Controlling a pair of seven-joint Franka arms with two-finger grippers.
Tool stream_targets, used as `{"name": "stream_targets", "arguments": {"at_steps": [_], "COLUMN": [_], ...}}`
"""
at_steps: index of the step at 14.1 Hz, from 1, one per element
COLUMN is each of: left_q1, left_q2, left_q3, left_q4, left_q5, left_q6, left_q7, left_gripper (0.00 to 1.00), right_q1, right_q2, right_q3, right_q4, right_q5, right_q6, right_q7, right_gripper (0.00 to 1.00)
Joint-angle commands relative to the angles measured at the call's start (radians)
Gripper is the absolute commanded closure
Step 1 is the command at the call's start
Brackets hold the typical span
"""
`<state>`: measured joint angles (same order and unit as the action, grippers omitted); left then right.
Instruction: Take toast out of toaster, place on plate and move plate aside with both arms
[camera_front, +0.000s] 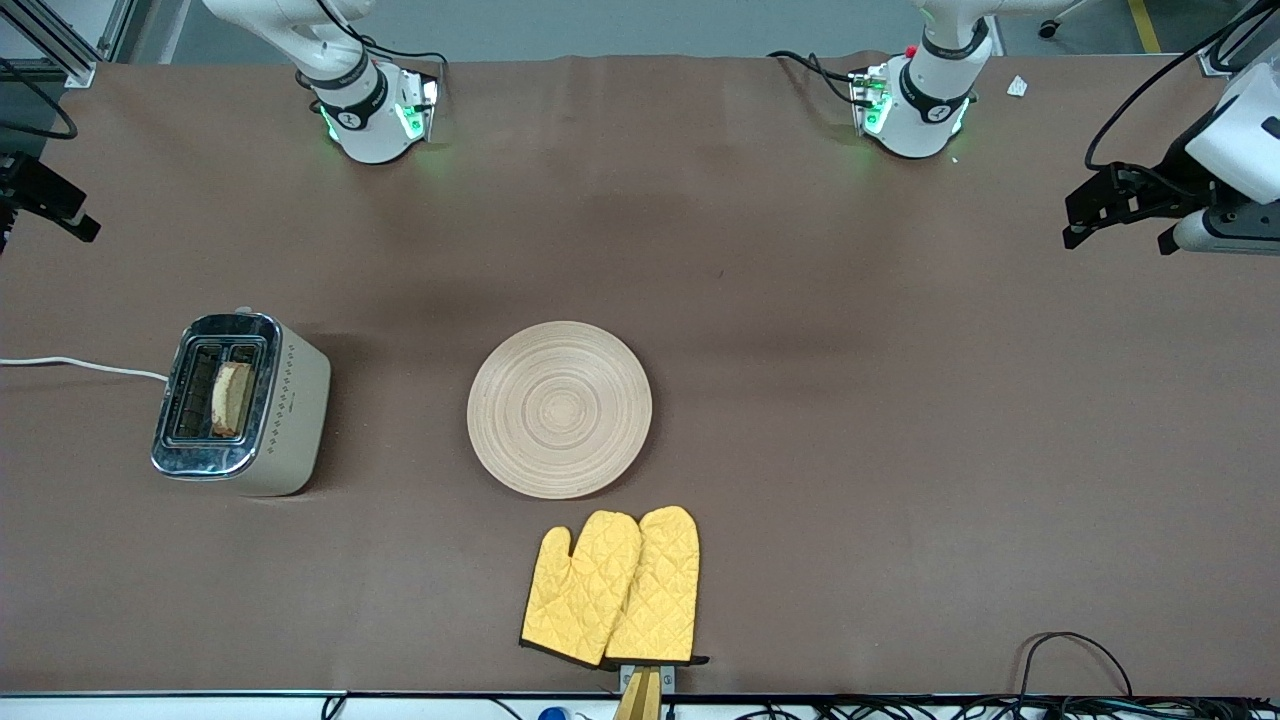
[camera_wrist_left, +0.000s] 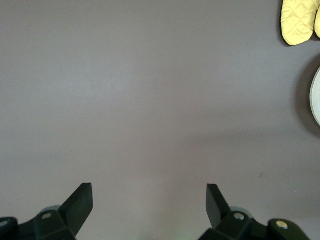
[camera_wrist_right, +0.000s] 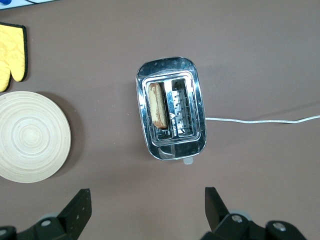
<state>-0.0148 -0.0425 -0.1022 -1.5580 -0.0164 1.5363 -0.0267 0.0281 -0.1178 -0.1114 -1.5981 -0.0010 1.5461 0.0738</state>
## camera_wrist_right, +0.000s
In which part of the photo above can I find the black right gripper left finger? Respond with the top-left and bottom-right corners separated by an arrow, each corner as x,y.
0,188 -> 92,240

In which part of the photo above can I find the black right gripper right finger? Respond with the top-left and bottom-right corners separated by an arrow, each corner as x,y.
201,186 -> 308,240

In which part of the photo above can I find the round wooden plate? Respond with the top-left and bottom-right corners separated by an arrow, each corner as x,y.
0,91 -> 72,184

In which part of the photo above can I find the brown toast slice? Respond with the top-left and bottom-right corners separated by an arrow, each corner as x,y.
147,82 -> 169,130

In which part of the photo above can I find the chrome and beige toaster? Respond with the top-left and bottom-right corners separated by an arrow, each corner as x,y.
136,56 -> 208,165

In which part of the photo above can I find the yellow quilted oven mitt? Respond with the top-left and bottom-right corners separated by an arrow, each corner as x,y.
0,22 -> 28,93

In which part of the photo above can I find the white toaster power cable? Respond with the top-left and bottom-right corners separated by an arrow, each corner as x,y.
205,115 -> 320,125

